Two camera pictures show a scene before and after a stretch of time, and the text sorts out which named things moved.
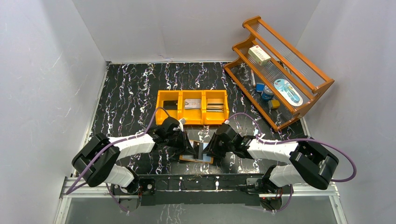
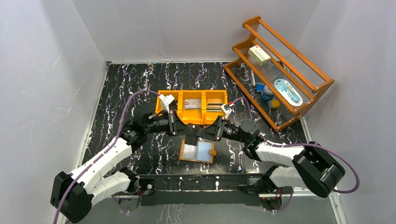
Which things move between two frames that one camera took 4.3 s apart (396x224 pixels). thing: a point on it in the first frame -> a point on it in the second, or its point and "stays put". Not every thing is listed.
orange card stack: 215,105 stays put
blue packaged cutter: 289,92 stays put
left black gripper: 182,141 -> 171,123
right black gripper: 216,145 -> 219,127
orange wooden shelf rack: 279,80 stays put
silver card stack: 192,103 stays put
